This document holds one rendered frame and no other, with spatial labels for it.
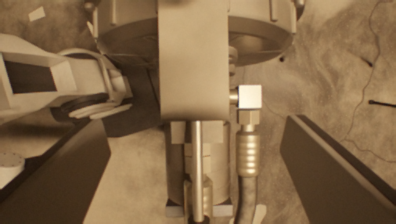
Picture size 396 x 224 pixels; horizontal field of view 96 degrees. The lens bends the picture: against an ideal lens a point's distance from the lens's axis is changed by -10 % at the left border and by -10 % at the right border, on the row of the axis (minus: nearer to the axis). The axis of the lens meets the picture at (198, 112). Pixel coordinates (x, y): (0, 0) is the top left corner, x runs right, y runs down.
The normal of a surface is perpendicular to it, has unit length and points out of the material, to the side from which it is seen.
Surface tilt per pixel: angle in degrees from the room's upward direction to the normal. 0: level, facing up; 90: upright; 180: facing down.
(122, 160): 0
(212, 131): 0
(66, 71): 4
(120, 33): 59
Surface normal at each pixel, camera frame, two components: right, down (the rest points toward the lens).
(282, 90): 0.00, 0.07
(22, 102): 0.90, -0.26
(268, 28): 0.35, 0.79
